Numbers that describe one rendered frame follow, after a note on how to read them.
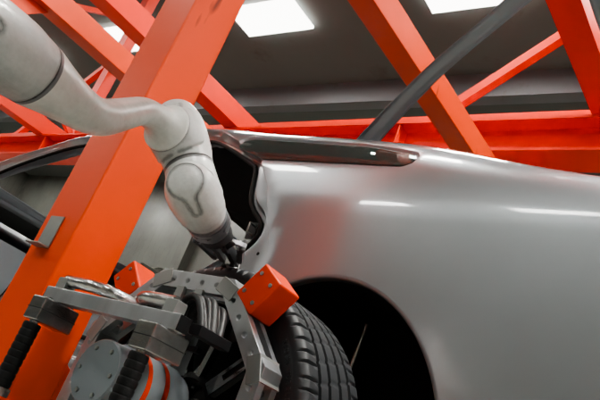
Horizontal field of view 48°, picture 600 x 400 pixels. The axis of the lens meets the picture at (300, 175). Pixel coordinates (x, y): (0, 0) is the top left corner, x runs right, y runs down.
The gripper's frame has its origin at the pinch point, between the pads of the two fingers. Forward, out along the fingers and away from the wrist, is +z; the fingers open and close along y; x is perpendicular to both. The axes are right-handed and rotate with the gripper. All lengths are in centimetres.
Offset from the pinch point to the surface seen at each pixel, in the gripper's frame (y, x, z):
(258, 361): 18.1, -25.8, -21.7
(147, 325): 1.8, -27.4, -38.0
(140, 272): -20.9, -6.9, -1.6
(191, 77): -31, 56, 4
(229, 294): 6.9, -12.5, -16.4
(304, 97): -218, 565, 730
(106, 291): -15.4, -19.2, -24.0
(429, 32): -21, 562, 544
